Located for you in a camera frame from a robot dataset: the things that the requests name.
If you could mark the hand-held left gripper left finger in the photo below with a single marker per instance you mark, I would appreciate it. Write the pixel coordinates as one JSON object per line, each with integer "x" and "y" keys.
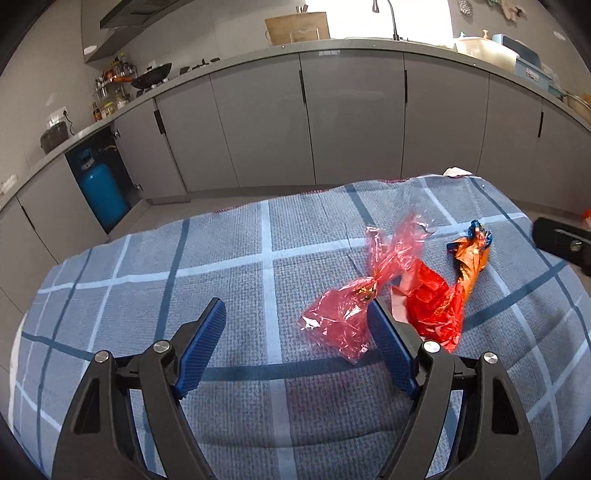
{"x": 203, "y": 346}

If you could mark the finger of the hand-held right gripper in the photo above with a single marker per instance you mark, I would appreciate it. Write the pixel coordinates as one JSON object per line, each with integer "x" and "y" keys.
{"x": 561, "y": 242}

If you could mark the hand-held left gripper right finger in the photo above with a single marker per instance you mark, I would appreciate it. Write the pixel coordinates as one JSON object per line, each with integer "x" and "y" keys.
{"x": 390, "y": 350}

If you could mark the pink cellophane wrapper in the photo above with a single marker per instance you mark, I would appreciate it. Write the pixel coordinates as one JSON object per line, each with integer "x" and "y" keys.
{"x": 337, "y": 318}

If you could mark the red orange foil wrapper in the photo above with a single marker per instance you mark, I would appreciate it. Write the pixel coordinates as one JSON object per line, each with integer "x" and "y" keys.
{"x": 434, "y": 300}

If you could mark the blue plaid tablecloth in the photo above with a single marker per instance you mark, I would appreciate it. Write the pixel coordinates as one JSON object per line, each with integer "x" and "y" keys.
{"x": 184, "y": 258}

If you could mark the white tissue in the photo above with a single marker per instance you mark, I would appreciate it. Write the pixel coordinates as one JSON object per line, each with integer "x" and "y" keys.
{"x": 458, "y": 172}

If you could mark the metal pot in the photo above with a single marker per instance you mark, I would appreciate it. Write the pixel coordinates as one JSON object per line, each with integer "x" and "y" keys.
{"x": 579, "y": 102}

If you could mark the blue dish rack box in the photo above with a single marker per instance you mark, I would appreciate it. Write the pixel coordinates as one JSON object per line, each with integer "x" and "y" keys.
{"x": 531, "y": 64}

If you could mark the blue gas cylinder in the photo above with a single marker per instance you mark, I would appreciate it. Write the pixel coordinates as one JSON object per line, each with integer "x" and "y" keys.
{"x": 102, "y": 194}

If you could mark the white plastic container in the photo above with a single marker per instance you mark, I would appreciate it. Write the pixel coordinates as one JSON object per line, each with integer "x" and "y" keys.
{"x": 487, "y": 53}

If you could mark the hanging beige gloves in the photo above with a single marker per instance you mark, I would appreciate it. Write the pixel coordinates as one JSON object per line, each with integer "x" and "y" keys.
{"x": 513, "y": 9}

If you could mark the grey base cabinets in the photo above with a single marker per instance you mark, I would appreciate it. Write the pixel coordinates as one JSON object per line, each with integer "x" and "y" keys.
{"x": 351, "y": 115}

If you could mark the hanging mesh scrubber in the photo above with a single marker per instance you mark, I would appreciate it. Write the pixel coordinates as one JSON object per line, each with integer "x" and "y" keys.
{"x": 465, "y": 7}

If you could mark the dark rice cooker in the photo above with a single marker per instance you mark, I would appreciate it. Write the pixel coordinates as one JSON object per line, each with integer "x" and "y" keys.
{"x": 54, "y": 137}

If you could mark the bright window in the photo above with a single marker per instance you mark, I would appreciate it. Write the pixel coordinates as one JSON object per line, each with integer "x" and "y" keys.
{"x": 415, "y": 18}

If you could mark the spice rack with bottles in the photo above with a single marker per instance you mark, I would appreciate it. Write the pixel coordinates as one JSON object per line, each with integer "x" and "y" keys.
{"x": 113, "y": 87}

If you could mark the black wok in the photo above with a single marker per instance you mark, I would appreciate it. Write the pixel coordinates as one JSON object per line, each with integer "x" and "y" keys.
{"x": 152, "y": 76}

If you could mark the metal faucet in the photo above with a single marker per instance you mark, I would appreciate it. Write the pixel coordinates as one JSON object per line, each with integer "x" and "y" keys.
{"x": 394, "y": 23}

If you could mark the gas stove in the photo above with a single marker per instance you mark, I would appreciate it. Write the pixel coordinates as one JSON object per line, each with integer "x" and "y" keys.
{"x": 201, "y": 65}

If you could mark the wooden cutting board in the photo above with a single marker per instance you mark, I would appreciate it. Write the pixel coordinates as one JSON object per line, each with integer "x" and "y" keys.
{"x": 298, "y": 28}

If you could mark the range hood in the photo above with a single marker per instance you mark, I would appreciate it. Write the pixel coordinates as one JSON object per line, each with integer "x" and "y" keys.
{"x": 129, "y": 13}

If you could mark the wall socket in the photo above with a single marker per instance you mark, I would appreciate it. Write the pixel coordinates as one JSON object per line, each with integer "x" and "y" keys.
{"x": 59, "y": 113}

